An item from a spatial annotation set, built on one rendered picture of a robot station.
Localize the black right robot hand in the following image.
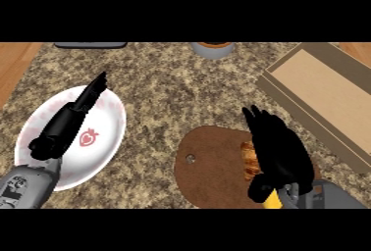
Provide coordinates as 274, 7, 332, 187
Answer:
240, 104, 316, 204

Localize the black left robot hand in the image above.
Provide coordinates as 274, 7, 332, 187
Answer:
27, 71, 109, 162

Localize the yellow object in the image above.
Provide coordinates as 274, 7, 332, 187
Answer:
261, 189, 283, 210

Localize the grey pot with brown contents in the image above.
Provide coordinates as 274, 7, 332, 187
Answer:
189, 42, 236, 61

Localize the white plate with red strawberry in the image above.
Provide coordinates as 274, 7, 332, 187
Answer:
13, 85, 128, 192

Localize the brown wooden cutting board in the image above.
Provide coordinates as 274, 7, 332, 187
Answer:
172, 125, 323, 210

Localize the golden brown croissant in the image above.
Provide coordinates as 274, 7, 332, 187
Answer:
239, 140, 261, 181

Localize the dark grey flat appliance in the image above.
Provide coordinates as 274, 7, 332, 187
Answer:
51, 42, 128, 50

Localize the brown cardboard box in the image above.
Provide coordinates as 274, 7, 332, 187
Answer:
254, 42, 371, 175

